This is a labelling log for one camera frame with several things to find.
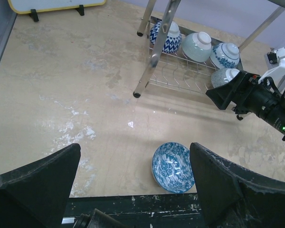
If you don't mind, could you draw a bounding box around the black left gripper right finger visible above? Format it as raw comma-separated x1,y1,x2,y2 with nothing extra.
190,142,285,228

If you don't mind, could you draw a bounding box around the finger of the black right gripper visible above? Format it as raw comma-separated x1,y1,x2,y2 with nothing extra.
206,70,246,110

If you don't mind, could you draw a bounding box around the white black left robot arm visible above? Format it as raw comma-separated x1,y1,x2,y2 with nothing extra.
0,142,285,228

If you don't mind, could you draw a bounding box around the stainless steel dish rack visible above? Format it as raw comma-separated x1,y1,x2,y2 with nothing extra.
132,0,285,98

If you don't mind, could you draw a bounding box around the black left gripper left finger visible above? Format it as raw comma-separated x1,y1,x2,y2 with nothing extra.
0,143,81,228

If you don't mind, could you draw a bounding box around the white red rimmed bowl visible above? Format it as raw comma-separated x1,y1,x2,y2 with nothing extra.
211,68,240,88

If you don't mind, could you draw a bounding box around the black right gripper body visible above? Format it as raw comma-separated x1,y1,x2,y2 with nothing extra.
232,71,285,126

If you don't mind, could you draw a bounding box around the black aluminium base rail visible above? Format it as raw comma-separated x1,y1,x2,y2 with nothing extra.
64,193,206,228

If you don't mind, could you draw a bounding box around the blue floral bowl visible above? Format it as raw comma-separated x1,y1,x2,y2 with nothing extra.
210,42,240,69

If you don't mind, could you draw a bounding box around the light green celadon bowl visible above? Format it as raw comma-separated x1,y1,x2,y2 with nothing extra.
181,31,212,63

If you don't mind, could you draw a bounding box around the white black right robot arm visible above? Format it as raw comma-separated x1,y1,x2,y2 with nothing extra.
206,71,285,141

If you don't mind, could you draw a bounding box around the blue patterned bowl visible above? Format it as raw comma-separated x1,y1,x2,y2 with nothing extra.
152,142,195,194

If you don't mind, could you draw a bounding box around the red zigzag patterned bowl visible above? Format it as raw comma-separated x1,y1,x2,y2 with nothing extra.
149,21,182,54

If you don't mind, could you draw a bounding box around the small whiteboard yellow frame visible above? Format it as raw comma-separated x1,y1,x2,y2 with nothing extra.
8,0,106,22

